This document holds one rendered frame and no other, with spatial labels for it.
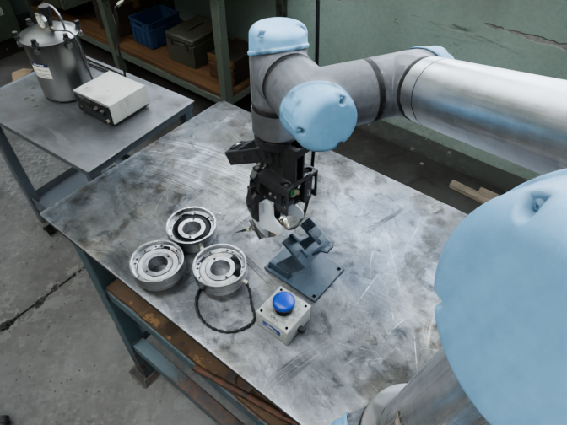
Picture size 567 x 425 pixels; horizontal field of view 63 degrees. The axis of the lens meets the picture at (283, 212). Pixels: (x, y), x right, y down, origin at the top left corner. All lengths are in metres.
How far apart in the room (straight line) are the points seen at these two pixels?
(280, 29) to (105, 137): 1.04
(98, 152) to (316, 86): 1.08
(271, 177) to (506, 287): 0.52
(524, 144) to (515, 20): 1.74
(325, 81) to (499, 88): 0.18
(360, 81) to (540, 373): 0.39
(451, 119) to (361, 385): 0.50
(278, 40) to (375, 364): 0.55
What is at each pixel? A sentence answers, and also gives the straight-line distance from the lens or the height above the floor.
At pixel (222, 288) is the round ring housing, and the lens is 0.88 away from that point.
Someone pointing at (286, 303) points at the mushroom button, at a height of 0.87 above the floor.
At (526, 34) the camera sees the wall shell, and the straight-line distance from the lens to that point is 2.15.
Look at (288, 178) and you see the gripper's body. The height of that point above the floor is 1.10.
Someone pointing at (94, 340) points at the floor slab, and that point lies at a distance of 1.89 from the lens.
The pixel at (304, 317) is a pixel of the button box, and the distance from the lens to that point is 0.84.
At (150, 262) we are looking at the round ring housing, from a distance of 0.96.
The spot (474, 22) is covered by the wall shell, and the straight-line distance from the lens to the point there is 2.19.
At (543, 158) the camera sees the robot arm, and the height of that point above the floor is 1.33.
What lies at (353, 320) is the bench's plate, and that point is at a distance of 0.88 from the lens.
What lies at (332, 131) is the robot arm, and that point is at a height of 1.25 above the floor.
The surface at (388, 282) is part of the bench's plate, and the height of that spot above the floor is 0.80.
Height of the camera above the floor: 1.55
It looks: 46 degrees down
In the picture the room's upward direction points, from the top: straight up
